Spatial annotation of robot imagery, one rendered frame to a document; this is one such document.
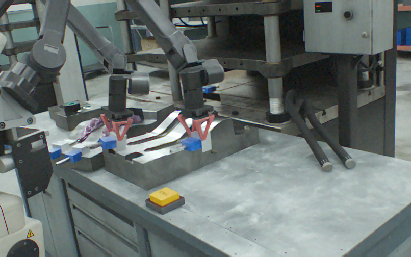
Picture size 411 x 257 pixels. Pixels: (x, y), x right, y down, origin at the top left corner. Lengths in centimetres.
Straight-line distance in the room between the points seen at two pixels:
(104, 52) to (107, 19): 797
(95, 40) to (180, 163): 48
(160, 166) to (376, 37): 92
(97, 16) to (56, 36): 821
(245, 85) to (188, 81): 111
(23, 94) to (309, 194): 77
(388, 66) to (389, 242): 145
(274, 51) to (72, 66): 427
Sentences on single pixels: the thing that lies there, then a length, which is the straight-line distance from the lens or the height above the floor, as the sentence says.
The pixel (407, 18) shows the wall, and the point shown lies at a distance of 828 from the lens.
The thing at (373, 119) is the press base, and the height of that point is 62.
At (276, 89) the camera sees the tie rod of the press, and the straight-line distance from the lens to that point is 188.
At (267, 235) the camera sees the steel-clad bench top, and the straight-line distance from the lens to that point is 108.
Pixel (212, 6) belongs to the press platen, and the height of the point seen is 128.
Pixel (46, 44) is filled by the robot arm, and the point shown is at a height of 128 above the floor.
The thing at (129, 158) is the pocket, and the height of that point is 88.
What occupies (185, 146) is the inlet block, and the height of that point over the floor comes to 94.
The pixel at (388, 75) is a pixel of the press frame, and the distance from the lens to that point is 256.
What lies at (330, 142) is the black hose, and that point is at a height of 85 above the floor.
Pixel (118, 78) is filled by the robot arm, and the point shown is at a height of 113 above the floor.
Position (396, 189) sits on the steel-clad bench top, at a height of 80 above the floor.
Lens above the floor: 137
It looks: 17 degrees down
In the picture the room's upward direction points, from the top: 6 degrees counter-clockwise
